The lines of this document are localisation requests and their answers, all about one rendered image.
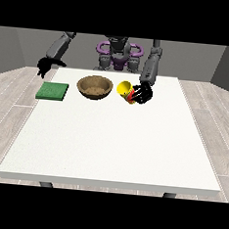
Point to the green square pad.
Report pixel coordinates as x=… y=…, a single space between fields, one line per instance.
x=52 y=91

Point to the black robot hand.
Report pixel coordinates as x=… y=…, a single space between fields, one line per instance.
x=45 y=65
x=143 y=93

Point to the dark table leg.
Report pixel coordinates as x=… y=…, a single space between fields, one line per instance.
x=46 y=184
x=169 y=195

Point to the brown wooden bowl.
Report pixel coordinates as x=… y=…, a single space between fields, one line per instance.
x=94 y=87

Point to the yellow cup with melon print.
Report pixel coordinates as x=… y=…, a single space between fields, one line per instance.
x=125 y=89

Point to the grey robot trunk purple rings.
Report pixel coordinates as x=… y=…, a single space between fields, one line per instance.
x=117 y=56

